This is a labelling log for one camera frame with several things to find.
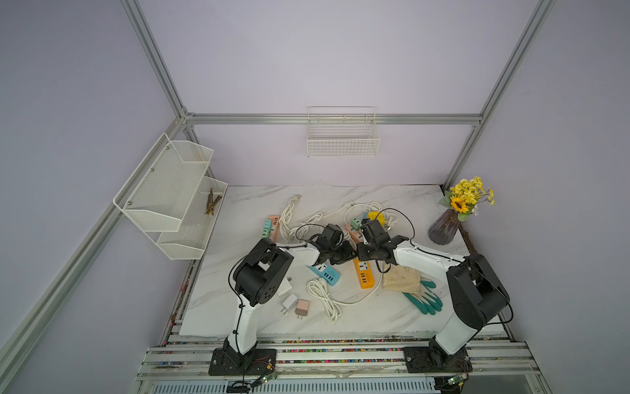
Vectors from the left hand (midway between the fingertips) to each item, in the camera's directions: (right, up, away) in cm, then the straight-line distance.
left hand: (354, 257), depth 95 cm
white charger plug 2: (-26, -9, -8) cm, 29 cm away
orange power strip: (+3, -5, -5) cm, 8 cm away
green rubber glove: (+21, -14, -11) cm, 28 cm away
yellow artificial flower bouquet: (+35, +23, -13) cm, 44 cm away
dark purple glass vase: (+36, +11, +1) cm, 38 cm away
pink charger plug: (-20, -15, -12) cm, 28 cm away
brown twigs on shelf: (-58, +22, +2) cm, 62 cm away
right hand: (+3, +2, -1) cm, 4 cm away
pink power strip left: (-33, +10, +6) cm, 35 cm away
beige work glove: (+17, -7, -5) cm, 19 cm away
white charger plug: (-24, -13, -14) cm, 31 cm away
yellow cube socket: (+11, +16, +5) cm, 21 cm away
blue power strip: (-11, -4, -5) cm, 13 cm away
